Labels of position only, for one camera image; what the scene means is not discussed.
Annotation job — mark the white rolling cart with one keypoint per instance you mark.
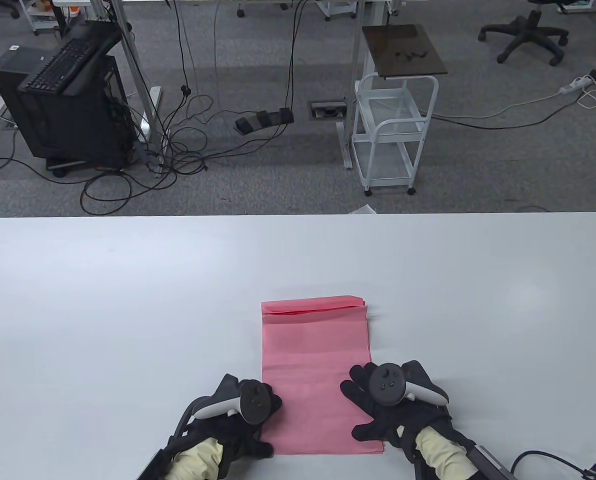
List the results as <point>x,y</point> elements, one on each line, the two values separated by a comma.
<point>383,162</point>

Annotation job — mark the black keyboard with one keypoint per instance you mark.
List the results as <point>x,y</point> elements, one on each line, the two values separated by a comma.
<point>58,65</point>

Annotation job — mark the grey white VR controller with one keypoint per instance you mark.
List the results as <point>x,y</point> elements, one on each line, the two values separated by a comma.
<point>255,400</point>
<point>388,382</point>

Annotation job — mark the forearm sensor box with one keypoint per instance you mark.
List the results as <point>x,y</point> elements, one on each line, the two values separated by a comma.
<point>153,465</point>
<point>490,465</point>

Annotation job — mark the white power strip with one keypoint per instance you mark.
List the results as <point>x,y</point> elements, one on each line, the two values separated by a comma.
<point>575,85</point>

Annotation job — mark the dark brown board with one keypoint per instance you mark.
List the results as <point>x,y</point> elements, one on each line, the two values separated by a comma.
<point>403,50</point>

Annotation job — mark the black flat panel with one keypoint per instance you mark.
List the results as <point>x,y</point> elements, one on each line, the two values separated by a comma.
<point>103,37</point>

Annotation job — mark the black computer tower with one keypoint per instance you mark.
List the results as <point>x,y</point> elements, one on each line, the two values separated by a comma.
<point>68,130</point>

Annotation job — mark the black office chair base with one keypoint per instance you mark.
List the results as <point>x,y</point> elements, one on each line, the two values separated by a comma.
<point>528,30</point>

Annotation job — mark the black foot pedal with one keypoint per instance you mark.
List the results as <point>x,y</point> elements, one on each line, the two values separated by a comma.
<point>263,120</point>

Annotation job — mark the person's right hand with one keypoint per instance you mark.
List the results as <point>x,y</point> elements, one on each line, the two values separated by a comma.
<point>393,425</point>

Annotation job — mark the white desk leg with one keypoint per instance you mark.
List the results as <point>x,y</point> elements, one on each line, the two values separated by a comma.
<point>133,65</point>

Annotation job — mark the white storage trolley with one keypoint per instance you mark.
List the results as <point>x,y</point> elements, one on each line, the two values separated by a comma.
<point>40,20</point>

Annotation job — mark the person's left hand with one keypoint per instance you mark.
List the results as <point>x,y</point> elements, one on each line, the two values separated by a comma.
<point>243,440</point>

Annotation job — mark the metal floor socket box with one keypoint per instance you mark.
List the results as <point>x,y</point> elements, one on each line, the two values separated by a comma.
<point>328,111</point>

